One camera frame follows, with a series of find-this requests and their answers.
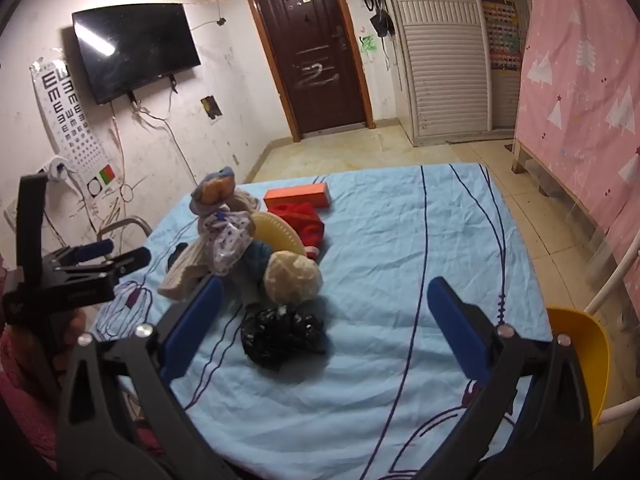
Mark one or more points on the green wall sticker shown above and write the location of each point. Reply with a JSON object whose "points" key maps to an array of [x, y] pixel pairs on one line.
{"points": [[367, 45]]}

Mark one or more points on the clear printed plastic bag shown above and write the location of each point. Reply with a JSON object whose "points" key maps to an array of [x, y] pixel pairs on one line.
{"points": [[227, 240]]}

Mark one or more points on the red cloth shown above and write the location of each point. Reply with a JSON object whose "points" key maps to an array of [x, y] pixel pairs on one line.
{"points": [[307, 225]]}

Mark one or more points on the small black hanging bag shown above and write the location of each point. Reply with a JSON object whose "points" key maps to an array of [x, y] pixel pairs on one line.
{"points": [[382, 24]]}

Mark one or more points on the person's left hand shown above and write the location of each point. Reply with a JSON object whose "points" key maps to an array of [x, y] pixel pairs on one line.
{"points": [[75, 325]]}

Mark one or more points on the white louvred wardrobe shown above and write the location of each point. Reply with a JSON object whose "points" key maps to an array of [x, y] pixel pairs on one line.
{"points": [[435, 60]]}

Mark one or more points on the colourful grid poster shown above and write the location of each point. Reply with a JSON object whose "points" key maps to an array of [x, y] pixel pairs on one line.
{"points": [[502, 35]]}

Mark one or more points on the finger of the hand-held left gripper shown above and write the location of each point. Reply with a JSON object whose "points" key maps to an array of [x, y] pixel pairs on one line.
{"points": [[131, 261], [95, 251]]}

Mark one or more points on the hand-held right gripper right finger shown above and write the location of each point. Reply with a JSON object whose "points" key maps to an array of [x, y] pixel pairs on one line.
{"points": [[457, 330]]}

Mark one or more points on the beige ball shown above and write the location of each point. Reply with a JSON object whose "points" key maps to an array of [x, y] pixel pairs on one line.
{"points": [[292, 277]]}

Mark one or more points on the orange box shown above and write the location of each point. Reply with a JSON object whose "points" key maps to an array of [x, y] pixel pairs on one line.
{"points": [[295, 196]]}

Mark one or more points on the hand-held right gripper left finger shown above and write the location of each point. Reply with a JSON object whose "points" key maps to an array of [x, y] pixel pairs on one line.
{"points": [[195, 330]]}

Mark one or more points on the orange blue stuffed toy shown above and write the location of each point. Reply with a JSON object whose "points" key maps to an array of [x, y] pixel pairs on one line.
{"points": [[215, 190]]}

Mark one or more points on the dark brown door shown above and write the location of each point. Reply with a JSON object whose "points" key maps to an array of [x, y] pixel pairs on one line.
{"points": [[310, 50]]}

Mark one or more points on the white metal frame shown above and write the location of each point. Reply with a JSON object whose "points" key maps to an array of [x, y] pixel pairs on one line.
{"points": [[616, 280]]}

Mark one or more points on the yellow plate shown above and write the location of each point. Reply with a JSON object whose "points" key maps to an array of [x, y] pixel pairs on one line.
{"points": [[272, 230]]}

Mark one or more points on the wooden bed frame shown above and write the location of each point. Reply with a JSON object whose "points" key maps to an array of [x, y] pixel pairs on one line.
{"points": [[520, 155]]}

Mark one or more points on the yellow plastic chair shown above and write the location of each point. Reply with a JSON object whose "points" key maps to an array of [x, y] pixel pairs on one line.
{"points": [[585, 360]]}

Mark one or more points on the black wall television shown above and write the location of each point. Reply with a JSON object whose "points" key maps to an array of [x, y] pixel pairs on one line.
{"points": [[135, 50]]}

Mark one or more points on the black plastic bag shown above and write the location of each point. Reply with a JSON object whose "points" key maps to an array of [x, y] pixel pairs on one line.
{"points": [[280, 335]]}

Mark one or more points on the pink printed curtain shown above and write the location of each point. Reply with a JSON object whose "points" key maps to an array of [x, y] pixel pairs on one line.
{"points": [[585, 85]]}

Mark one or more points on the beige knitted cloth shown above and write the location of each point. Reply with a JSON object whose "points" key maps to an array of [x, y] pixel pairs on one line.
{"points": [[187, 270]]}

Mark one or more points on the white wall charger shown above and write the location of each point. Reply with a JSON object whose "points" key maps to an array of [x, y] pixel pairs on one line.
{"points": [[56, 169]]}

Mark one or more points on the light blue bed sheet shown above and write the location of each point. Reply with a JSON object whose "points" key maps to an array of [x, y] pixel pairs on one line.
{"points": [[375, 260]]}

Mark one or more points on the white eye chart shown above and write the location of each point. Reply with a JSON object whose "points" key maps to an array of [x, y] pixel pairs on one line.
{"points": [[75, 130]]}

